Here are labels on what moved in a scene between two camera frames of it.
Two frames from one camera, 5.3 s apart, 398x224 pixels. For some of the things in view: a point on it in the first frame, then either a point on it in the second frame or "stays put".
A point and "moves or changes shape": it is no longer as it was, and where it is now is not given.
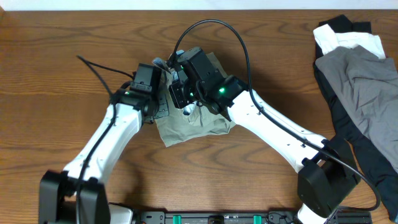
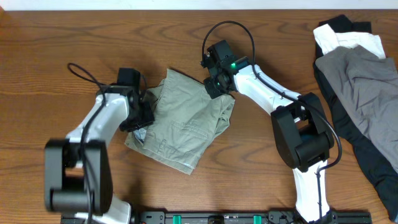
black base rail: [242, 217] stays put
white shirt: [328, 40] stays put
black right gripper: [176, 88] -> [212, 91]
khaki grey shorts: [179, 127] moves or changes shape
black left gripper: [162, 109] -> [138, 117]
